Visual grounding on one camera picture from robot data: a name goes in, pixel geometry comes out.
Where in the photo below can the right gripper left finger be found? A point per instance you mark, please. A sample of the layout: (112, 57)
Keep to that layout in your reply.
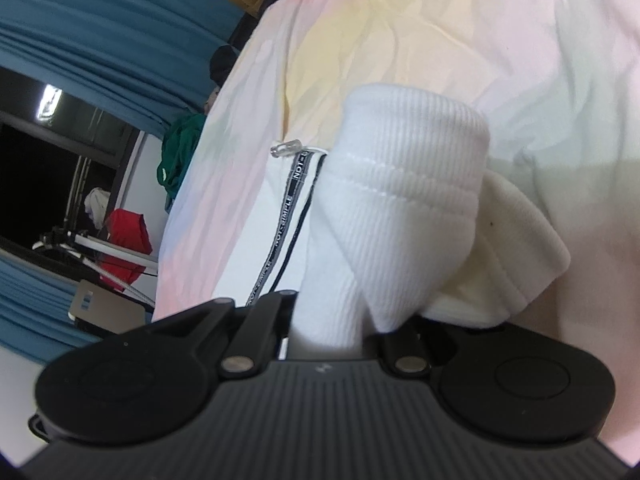
(151, 381)

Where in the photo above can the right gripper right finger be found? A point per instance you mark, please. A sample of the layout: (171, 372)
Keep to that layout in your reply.
(505, 383)

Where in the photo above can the white zip jacket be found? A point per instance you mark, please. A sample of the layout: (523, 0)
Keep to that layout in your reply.
(401, 217)

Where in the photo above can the beige folding board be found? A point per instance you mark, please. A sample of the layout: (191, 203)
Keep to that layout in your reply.
(105, 310)

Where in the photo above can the left blue curtain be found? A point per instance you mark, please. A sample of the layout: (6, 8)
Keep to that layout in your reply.
(34, 312)

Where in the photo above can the blue curtain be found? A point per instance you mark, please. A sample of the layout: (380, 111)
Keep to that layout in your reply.
(143, 61)
(34, 312)

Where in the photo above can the metal drying rack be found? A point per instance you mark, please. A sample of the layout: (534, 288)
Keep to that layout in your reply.
(85, 237)

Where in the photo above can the red cloth on rack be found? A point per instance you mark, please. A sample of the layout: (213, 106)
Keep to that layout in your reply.
(126, 229)

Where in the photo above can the green sweatshirt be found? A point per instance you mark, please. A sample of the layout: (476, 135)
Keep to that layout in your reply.
(178, 146)

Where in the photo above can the pastel bed sheet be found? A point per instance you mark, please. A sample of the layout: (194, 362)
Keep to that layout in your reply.
(557, 82)

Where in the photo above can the right blue curtain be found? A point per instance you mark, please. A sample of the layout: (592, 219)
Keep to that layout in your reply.
(143, 61)

